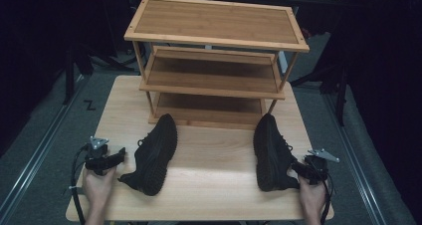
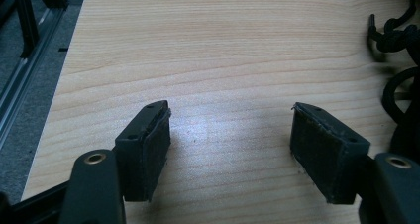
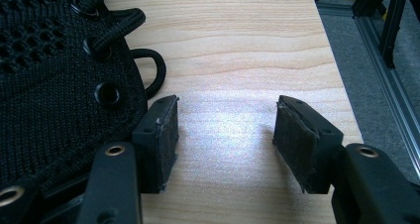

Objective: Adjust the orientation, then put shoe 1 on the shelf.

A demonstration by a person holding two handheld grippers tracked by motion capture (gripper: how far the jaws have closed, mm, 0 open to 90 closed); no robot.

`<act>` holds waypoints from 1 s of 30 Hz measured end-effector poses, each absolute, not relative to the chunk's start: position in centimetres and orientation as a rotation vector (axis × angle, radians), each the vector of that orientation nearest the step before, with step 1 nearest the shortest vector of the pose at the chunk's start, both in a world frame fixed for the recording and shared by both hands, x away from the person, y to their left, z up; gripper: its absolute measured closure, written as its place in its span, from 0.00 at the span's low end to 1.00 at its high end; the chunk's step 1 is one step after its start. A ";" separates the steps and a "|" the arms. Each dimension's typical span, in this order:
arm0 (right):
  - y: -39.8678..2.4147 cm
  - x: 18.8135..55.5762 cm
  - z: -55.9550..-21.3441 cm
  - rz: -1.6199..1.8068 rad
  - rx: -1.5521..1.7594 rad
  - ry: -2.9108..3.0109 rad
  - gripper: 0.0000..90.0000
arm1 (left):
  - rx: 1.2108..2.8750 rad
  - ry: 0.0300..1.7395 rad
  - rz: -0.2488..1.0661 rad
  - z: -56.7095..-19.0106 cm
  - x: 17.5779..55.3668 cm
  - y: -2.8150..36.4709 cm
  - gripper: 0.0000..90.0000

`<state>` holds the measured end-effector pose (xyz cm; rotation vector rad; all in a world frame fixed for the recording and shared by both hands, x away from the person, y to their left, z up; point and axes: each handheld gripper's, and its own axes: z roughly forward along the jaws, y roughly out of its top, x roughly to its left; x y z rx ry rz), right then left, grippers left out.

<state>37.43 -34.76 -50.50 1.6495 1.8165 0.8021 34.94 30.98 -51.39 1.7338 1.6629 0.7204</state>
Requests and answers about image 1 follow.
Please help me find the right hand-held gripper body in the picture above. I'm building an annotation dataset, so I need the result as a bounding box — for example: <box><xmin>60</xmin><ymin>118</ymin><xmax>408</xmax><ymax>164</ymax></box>
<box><xmin>303</xmin><ymin>148</ymin><xmax>340</xmax><ymax>186</ymax></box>

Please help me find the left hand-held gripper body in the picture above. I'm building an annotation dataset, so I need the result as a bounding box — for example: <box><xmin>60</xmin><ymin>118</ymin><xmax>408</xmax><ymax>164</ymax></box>
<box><xmin>84</xmin><ymin>135</ymin><xmax>115</xmax><ymax>177</ymax></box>

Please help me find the black knit sneaker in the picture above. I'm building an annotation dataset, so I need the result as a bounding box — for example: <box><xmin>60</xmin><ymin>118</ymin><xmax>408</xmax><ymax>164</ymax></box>
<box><xmin>117</xmin><ymin>113</ymin><xmax>178</xmax><ymax>197</ymax></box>
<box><xmin>253</xmin><ymin>112</ymin><xmax>302</xmax><ymax>193</ymax></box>

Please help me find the three-tier wooden shoe rack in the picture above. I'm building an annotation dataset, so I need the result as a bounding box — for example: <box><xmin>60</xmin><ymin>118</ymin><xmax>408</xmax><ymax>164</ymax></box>
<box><xmin>123</xmin><ymin>0</ymin><xmax>311</xmax><ymax>130</ymax></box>

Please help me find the person's right hand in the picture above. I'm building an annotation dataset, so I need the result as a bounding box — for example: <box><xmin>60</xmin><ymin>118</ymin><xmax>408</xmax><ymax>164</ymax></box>
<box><xmin>297</xmin><ymin>174</ymin><xmax>328</xmax><ymax>216</ymax></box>

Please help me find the person's left hand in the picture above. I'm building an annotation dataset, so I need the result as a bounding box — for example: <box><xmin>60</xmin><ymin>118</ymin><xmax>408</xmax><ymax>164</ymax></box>
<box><xmin>82</xmin><ymin>166</ymin><xmax>117</xmax><ymax>208</ymax></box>

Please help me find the black metal stand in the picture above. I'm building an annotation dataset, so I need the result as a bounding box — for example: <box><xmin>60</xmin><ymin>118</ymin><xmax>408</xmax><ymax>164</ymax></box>
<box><xmin>62</xmin><ymin>40</ymin><xmax>95</xmax><ymax>107</ymax></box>

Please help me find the black tripod stand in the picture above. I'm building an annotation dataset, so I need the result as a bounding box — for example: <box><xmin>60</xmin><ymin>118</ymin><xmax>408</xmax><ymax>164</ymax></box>
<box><xmin>290</xmin><ymin>60</ymin><xmax>349</xmax><ymax>127</ymax></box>

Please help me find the white table leg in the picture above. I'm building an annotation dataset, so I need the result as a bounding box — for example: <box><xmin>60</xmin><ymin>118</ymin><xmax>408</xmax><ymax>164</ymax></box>
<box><xmin>278</xmin><ymin>50</ymin><xmax>290</xmax><ymax>75</ymax></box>

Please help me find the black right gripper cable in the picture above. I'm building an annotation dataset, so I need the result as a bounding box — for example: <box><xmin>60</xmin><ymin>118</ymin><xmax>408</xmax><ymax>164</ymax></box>
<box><xmin>312</xmin><ymin>164</ymin><xmax>334</xmax><ymax>225</ymax></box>

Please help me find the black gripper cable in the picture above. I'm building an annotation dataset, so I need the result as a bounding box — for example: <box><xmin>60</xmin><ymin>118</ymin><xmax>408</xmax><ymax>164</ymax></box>
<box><xmin>312</xmin><ymin>164</ymin><xmax>334</xmax><ymax>225</ymax></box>
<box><xmin>70</xmin><ymin>144</ymin><xmax>90</xmax><ymax>225</ymax></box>

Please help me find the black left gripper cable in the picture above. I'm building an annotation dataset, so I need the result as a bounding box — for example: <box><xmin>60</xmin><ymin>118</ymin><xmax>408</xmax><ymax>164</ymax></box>
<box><xmin>70</xmin><ymin>144</ymin><xmax>90</xmax><ymax>225</ymax></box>

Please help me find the metal floor rail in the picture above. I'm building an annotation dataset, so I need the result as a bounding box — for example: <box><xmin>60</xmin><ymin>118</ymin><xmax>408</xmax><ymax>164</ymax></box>
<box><xmin>322</xmin><ymin>92</ymin><xmax>388</xmax><ymax>225</ymax></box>
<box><xmin>0</xmin><ymin>75</ymin><xmax>85</xmax><ymax>217</ymax></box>

